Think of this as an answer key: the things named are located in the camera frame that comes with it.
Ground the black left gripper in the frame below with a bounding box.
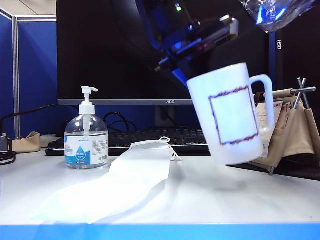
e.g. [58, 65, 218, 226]
[139, 0, 240, 82]

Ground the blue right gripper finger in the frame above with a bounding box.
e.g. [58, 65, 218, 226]
[274, 7, 287, 20]
[256, 4, 266, 25]

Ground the transparent faceted plastic cup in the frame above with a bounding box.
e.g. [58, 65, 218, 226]
[239, 0, 319, 34]

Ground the white ceramic mug brown frame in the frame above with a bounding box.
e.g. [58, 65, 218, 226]
[186, 62, 274, 166]

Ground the grey monitor stand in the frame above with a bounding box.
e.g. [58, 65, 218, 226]
[154, 105, 176, 130]

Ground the black keyboard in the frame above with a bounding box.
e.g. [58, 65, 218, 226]
[44, 128, 212, 157]

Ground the black AOC computer monitor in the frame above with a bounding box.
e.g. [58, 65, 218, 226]
[56, 0, 271, 106]

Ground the beige calendar card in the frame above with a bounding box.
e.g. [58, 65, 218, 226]
[255, 99, 285, 131]

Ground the white face mask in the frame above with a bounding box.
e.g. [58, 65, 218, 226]
[31, 136, 183, 225]

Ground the beige fabric desk organizer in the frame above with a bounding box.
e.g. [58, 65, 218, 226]
[247, 77, 317, 176]

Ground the clear hand sanitizer pump bottle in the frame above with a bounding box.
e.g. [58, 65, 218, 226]
[64, 85, 110, 170]

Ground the beige fabric pouch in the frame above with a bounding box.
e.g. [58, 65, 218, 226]
[12, 131, 41, 153]

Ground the small grey box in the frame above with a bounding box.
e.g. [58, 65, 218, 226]
[0, 135, 13, 153]

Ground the brown leather strap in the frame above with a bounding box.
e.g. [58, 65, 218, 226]
[253, 91, 266, 104]

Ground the black looped cable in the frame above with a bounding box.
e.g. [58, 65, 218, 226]
[103, 112, 140, 133]

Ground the long black cable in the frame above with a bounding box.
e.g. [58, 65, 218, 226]
[0, 103, 60, 135]

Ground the grey partition post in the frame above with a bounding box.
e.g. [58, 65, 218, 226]
[12, 16, 21, 140]

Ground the coiled black cable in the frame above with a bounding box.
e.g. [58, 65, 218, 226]
[0, 149, 18, 166]

